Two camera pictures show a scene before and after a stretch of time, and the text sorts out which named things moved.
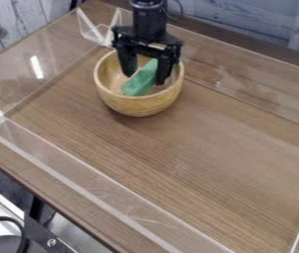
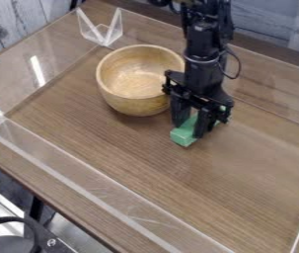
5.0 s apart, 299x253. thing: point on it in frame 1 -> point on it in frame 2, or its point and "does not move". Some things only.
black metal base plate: [41, 240] does not move
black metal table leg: [37, 209] does not move
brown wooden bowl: [111, 80] does not move
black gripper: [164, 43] -> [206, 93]
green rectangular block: [139, 83] -> [183, 134]
